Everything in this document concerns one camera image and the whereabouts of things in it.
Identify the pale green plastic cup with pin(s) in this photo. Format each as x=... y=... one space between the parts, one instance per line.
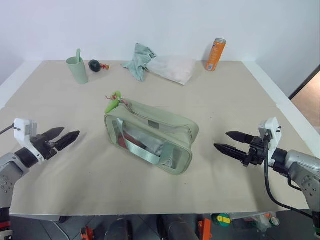
x=78 y=71

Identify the clear plastic wrapping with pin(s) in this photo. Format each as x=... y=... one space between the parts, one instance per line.
x=252 y=221

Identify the orange and black tool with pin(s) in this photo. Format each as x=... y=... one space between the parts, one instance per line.
x=87 y=233
x=205 y=228

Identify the green zipper pull charm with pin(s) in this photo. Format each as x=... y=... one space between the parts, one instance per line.
x=112 y=105

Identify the teal crumpled cloth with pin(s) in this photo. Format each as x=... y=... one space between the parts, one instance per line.
x=138 y=61

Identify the dark green ball toy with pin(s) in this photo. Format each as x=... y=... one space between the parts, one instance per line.
x=94 y=66

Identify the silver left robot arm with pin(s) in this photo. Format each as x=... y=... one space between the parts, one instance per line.
x=8 y=170

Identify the orange drink can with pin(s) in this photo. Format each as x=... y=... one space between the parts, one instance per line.
x=214 y=55

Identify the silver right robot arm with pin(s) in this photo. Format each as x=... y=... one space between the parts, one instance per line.
x=300 y=167

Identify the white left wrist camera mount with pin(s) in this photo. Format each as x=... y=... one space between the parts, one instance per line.
x=21 y=128

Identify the beige table mat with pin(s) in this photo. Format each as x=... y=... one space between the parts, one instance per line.
x=75 y=180

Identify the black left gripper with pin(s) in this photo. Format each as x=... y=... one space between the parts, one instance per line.
x=42 y=145

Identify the pale green spoon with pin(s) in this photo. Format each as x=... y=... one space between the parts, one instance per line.
x=78 y=53

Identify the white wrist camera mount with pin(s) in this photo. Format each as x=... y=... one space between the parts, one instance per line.
x=21 y=128
x=273 y=132

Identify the dark rounded shape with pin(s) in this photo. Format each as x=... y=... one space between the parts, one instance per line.
x=177 y=228

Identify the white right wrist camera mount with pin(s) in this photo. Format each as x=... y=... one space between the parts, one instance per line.
x=273 y=132

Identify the white plastic bag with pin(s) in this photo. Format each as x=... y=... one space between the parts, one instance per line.
x=173 y=68

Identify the green and yellow roll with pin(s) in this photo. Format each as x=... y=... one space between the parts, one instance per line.
x=221 y=220

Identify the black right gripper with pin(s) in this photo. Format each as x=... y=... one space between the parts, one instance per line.
x=257 y=151

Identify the small green tape roll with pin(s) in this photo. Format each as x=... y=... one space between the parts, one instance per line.
x=275 y=221

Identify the green transparent toiletry bag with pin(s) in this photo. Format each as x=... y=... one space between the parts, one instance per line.
x=160 y=120

